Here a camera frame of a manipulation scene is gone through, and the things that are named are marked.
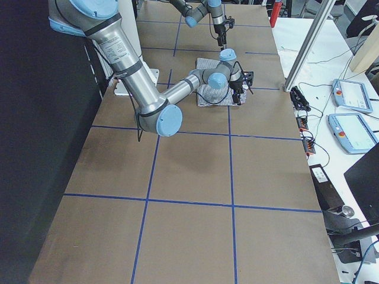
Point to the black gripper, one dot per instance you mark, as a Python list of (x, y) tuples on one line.
[(237, 87), (219, 30)]

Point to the blue white striped shirt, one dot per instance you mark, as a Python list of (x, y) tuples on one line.
[(216, 96)]

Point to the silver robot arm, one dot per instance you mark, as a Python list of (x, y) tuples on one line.
[(157, 112), (194, 15)]

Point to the black clamp tool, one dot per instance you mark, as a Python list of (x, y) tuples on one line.
[(298, 99)]

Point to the red cylinder tube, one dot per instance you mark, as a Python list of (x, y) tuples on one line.
[(275, 12)]

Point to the clear plastic bag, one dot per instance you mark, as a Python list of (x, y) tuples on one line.
[(287, 59)]

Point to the orange black connector strip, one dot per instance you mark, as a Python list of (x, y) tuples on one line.
[(307, 137)]

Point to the brown paper table cover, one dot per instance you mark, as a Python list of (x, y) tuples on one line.
[(229, 199)]

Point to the upper blue teach pendant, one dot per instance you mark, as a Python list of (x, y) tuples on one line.
[(352, 95)]

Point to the blue teach pendant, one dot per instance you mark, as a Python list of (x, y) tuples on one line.
[(352, 95), (352, 132)]

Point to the lower blue teach pendant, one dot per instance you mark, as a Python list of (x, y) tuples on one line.
[(352, 132)]

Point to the black box with label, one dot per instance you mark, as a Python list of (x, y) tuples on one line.
[(327, 195)]

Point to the wooden board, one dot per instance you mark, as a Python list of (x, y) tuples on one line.
[(368, 53)]

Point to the black monitor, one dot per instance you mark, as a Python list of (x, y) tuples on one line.
[(362, 179)]

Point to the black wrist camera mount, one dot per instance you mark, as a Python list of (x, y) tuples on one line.
[(248, 78), (229, 23)]

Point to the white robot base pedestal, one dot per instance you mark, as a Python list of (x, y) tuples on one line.
[(145, 76)]

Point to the aluminium frame post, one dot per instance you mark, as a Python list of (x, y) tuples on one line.
[(316, 26)]

